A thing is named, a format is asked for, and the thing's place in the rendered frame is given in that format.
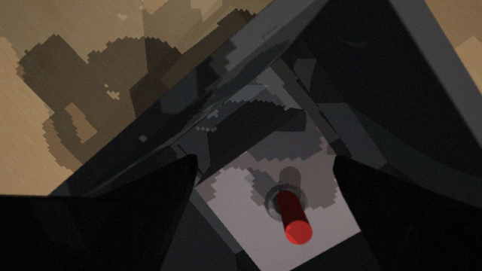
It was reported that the red peg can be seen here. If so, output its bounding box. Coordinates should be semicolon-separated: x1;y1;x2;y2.
276;191;313;245

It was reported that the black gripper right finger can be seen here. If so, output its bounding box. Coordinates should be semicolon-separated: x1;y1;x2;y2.
333;156;482;271

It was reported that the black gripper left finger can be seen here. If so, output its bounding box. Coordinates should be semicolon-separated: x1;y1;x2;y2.
0;154;198;271

